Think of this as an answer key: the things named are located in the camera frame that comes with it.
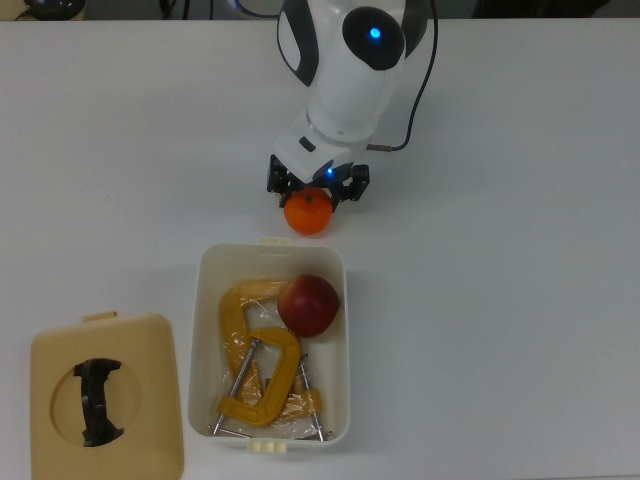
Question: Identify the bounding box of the red apple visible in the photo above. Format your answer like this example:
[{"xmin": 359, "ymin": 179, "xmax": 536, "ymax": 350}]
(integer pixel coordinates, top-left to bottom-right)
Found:
[{"xmin": 277, "ymin": 273, "xmax": 341, "ymax": 339}]

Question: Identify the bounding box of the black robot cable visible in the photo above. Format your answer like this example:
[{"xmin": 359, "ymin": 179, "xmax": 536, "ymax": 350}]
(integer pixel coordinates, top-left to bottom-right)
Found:
[{"xmin": 367, "ymin": 0, "xmax": 441, "ymax": 154}]

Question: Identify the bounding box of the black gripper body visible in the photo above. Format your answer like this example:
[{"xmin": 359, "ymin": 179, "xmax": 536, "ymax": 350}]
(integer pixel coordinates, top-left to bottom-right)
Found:
[{"xmin": 313, "ymin": 162, "xmax": 354, "ymax": 190}]

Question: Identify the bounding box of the beige lid with black handle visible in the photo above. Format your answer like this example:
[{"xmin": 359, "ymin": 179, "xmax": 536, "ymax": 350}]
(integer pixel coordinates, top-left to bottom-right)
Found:
[{"xmin": 29, "ymin": 310, "xmax": 185, "ymax": 480}]

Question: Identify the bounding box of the white plastic container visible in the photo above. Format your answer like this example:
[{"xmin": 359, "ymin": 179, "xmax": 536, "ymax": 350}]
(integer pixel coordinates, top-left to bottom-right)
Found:
[{"xmin": 187, "ymin": 237, "xmax": 350, "ymax": 454}]

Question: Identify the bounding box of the black round object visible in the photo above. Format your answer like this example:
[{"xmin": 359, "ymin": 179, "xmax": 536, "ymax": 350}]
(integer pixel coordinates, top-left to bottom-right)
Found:
[{"xmin": 22, "ymin": 0, "xmax": 87, "ymax": 22}]

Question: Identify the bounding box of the yellow C-clamp in plastic bag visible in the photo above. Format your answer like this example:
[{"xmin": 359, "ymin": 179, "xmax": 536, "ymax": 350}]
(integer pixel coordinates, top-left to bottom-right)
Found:
[{"xmin": 219, "ymin": 278, "xmax": 334, "ymax": 442}]

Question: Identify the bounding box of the orange mandarin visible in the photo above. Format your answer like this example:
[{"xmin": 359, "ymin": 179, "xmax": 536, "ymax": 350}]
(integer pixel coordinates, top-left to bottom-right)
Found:
[{"xmin": 283, "ymin": 188, "xmax": 334, "ymax": 237}]

